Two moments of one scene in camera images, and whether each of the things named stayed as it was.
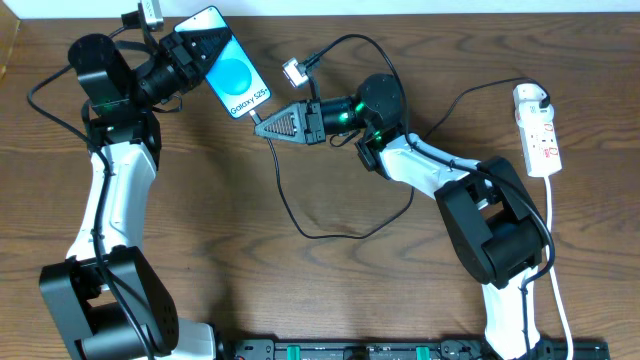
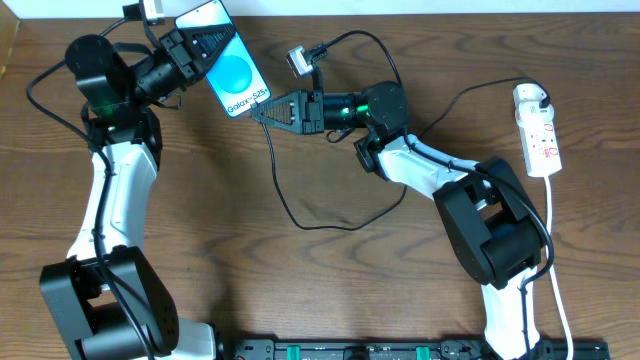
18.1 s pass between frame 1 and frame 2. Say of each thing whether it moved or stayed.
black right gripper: moved
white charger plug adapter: stayed
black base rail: stayed
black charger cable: moved
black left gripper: stayed
